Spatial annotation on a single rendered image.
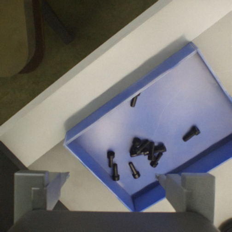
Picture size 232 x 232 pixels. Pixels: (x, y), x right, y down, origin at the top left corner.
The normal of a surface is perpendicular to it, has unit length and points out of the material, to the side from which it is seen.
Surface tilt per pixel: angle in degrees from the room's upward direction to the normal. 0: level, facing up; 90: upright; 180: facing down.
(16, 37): 0
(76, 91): 0
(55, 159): 0
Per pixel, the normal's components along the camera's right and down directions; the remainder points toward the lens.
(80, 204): 0.01, 0.44
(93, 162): 0.79, -0.55
